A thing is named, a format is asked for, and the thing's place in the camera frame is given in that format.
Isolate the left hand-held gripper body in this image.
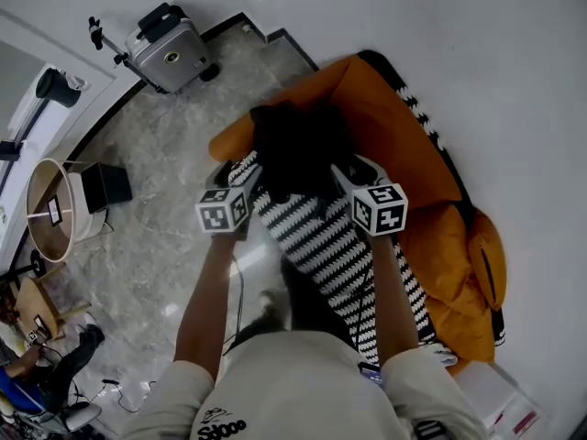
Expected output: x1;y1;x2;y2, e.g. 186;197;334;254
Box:
195;186;252;242

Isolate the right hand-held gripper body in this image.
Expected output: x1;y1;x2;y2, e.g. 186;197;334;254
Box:
350;182;409;237

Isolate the black cylindrical bin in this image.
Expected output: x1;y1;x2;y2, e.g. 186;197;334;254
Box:
35;67;83;109

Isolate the orange throw pillow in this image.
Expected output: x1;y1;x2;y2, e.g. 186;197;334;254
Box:
467;208;508;311

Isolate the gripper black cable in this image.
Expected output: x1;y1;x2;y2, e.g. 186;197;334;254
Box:
222;254;245;357
352;272;372;352

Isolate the person's left forearm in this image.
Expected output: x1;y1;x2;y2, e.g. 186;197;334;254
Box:
173;234;238;382

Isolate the black square box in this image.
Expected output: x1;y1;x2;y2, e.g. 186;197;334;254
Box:
80;161;134;215

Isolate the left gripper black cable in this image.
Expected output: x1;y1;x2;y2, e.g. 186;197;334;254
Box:
222;254;245;357

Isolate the dark smartphone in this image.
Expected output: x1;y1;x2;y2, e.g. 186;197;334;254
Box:
360;362;384;387

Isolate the round wooden stool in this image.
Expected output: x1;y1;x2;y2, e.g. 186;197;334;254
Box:
16;263;93;343

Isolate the small black-framed card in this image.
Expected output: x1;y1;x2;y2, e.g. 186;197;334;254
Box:
47;194;64;227

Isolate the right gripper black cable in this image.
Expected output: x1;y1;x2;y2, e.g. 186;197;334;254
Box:
352;272;372;352

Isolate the person's white t-shirt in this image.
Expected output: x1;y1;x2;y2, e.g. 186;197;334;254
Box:
121;330;490;440

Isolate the black clip-on device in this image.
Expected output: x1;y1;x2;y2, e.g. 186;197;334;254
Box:
415;419;449;440

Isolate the black and silver tripod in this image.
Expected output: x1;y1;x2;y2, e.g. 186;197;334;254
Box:
88;15;134;71

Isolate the white box with red label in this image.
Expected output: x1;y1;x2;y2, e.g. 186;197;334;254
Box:
453;362;542;440

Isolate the silver hard-shell suitcase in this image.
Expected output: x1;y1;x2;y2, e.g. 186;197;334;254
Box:
124;2;220;94

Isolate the orange sofa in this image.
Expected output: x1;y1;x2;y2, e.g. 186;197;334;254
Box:
208;49;508;378

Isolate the black and white striped blanket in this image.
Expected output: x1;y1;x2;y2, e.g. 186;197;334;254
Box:
227;49;505;369

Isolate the person's right forearm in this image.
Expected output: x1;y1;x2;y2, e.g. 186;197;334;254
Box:
366;234;421;366

